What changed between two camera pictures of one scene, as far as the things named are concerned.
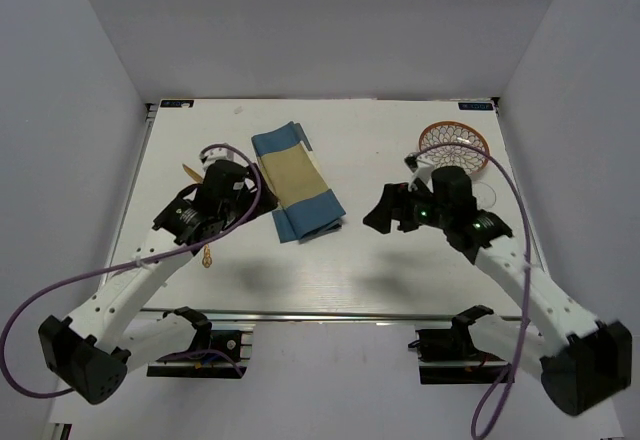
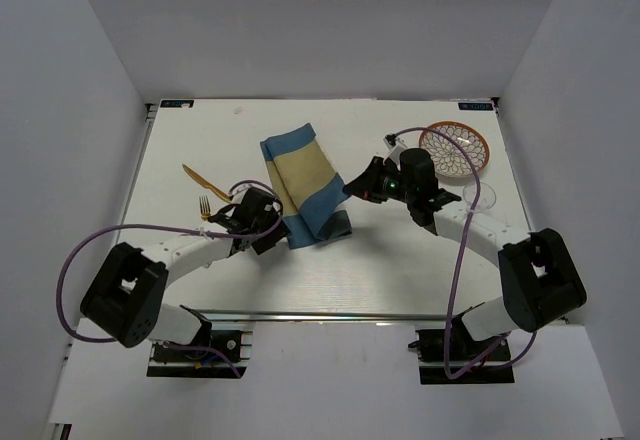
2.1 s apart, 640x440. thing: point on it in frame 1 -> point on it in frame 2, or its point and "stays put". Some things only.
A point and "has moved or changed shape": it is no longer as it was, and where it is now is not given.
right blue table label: (475, 106) stays put
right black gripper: (394, 204) -> (367, 186)
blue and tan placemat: (307, 208) has moved or changed shape
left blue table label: (176, 103) stays put
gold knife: (192, 173) stays put
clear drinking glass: (485, 195) stays put
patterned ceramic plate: (457, 132) stays put
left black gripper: (268, 200) -> (263, 244)
